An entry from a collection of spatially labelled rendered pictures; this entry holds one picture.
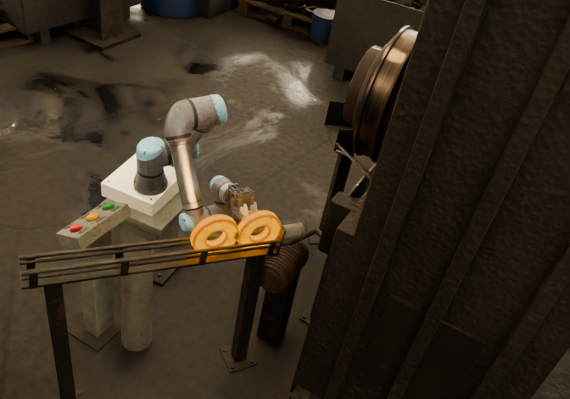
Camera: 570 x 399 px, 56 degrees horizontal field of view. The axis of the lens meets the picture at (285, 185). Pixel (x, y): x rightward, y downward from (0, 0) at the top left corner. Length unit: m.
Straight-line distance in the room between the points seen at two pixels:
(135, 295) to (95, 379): 0.38
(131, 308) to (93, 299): 0.16
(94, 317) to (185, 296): 0.44
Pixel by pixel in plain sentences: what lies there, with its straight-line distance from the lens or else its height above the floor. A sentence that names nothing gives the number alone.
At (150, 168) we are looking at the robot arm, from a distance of 2.38.
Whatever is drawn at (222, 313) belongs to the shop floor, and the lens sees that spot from 2.48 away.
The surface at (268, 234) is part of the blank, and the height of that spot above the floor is 0.69.
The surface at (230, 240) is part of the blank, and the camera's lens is 1.77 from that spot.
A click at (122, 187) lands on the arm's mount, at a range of 2.51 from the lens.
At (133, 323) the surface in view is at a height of 0.18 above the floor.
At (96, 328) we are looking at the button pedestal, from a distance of 2.35.
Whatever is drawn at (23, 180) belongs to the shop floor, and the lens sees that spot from 3.22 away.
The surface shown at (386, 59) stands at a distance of 1.73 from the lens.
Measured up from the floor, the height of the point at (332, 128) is 0.59.
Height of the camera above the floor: 1.91
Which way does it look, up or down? 36 degrees down
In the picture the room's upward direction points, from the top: 11 degrees clockwise
